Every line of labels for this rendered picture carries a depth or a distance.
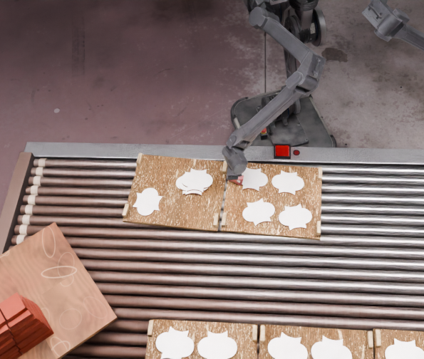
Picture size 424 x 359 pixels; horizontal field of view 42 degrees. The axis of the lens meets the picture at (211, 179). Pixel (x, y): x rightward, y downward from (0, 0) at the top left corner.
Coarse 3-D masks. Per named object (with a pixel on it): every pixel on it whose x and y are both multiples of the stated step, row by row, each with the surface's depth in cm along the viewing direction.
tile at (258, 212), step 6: (252, 204) 234; (258, 204) 234; (264, 204) 234; (270, 204) 234; (246, 210) 233; (252, 210) 233; (258, 210) 232; (264, 210) 232; (270, 210) 232; (246, 216) 231; (252, 216) 231; (258, 216) 231; (264, 216) 231; (270, 216) 231; (258, 222) 229
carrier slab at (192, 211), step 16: (144, 160) 251; (160, 160) 250; (176, 160) 250; (192, 160) 249; (208, 160) 249; (144, 176) 246; (160, 176) 246; (176, 176) 245; (224, 176) 244; (160, 192) 241; (176, 192) 241; (208, 192) 240; (160, 208) 237; (176, 208) 236; (192, 208) 236; (208, 208) 235; (160, 224) 233; (176, 224) 232; (192, 224) 232; (208, 224) 231
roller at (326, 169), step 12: (72, 168) 256; (84, 168) 255; (96, 168) 255; (108, 168) 254; (120, 168) 253; (132, 168) 253; (324, 168) 245; (336, 168) 245; (348, 168) 244; (360, 168) 244; (372, 168) 243; (384, 168) 243; (396, 168) 243; (408, 168) 242; (420, 168) 242
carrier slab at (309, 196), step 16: (272, 176) 242; (304, 176) 241; (240, 192) 239; (256, 192) 238; (272, 192) 238; (304, 192) 237; (320, 192) 236; (224, 208) 235; (240, 208) 235; (304, 208) 233; (320, 208) 232; (240, 224) 230; (272, 224) 229
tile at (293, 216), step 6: (300, 204) 233; (288, 210) 232; (294, 210) 231; (300, 210) 231; (306, 210) 231; (282, 216) 230; (288, 216) 230; (294, 216) 230; (300, 216) 230; (306, 216) 230; (282, 222) 229; (288, 222) 229; (294, 222) 228; (300, 222) 228; (306, 222) 228; (294, 228) 227
